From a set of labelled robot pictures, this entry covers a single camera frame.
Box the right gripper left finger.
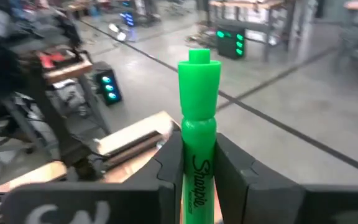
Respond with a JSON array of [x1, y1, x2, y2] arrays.
[[124, 130, 185, 224]]

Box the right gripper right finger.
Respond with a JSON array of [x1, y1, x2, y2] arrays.
[[214, 133, 306, 224]]

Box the green marker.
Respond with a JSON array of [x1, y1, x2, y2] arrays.
[[177, 48, 223, 224]]

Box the computer tower green lights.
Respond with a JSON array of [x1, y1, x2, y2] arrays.
[[216, 24, 247, 60]]

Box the wooden workbench grey legs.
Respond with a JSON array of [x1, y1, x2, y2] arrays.
[[1, 46, 113, 162]]

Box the red box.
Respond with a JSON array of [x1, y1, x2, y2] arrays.
[[38, 51, 73, 70]]

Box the black left frame rails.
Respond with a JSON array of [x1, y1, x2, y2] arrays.
[[103, 132, 167, 170]]

